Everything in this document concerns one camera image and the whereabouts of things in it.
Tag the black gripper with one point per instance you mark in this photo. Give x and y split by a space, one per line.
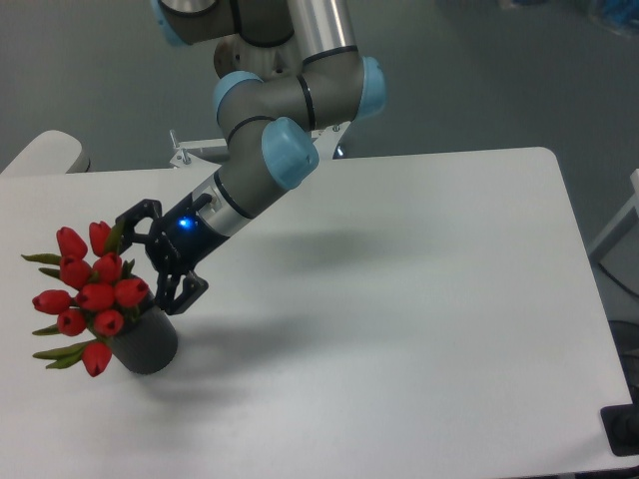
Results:
175 243

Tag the red tulip bouquet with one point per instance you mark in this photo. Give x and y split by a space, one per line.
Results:
100 295

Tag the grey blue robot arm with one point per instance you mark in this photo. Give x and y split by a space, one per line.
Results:
267 125

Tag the dark grey ribbed vase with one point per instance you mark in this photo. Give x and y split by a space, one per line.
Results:
148 344

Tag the white chair seat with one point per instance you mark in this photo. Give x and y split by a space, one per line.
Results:
51 153

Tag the black device at table edge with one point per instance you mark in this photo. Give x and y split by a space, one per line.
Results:
621 428

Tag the blue plastic item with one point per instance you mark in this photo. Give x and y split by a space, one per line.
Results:
618 16

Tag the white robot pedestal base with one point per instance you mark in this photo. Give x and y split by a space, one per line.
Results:
199 149

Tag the white furniture frame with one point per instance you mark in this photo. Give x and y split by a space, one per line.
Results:
618 227

